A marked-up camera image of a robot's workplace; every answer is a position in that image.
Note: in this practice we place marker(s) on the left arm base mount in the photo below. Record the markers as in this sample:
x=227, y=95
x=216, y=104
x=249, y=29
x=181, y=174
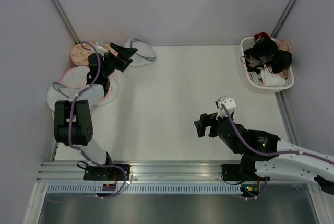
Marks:
x=94, y=173

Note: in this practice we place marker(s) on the black bra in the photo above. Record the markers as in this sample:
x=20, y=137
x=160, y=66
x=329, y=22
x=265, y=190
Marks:
x=265, y=54

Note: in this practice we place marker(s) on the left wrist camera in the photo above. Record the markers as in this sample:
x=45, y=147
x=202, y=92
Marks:
x=100, y=45

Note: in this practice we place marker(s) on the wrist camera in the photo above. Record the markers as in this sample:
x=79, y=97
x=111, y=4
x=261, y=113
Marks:
x=100, y=45
x=225, y=104

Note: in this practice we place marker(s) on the white mesh blue-trimmed laundry bag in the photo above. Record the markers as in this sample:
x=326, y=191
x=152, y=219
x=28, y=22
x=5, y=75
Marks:
x=145, y=53

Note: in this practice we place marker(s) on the orange carrot print laundry bag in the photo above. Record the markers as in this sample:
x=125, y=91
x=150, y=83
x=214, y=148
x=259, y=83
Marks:
x=79, y=55

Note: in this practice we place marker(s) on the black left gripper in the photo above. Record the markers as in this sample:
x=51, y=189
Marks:
x=124, y=55

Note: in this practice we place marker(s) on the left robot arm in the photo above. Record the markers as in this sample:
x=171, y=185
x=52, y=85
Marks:
x=73, y=125

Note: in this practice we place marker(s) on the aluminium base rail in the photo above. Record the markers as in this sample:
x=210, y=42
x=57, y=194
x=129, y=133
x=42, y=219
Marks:
x=139, y=171

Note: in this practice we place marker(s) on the white slotted cable duct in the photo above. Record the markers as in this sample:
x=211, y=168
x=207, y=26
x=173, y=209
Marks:
x=146, y=188

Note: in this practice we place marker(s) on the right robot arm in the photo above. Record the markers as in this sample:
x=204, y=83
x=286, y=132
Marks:
x=265, y=156

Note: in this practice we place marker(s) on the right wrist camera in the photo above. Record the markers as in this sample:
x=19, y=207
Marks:
x=225, y=104

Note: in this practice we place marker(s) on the pink-trimmed white mesh laundry bag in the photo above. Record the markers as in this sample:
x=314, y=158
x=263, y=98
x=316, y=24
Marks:
x=76, y=78

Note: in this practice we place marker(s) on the white plastic basket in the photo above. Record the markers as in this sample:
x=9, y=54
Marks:
x=266, y=77

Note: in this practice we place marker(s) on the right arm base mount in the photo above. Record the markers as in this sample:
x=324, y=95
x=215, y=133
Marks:
x=230, y=173

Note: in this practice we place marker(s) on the pile of bras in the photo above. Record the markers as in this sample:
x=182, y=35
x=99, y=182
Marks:
x=268, y=75

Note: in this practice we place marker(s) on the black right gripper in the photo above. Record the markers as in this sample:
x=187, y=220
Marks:
x=205, y=120

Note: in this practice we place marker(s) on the aluminium corner post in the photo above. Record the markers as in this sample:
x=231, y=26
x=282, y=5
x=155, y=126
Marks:
x=282, y=19
x=65, y=20

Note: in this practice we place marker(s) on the left aluminium corner post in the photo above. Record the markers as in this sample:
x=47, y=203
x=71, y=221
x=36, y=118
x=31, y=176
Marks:
x=65, y=20

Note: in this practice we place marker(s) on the right aluminium corner post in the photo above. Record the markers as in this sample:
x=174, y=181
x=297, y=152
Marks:
x=282, y=19

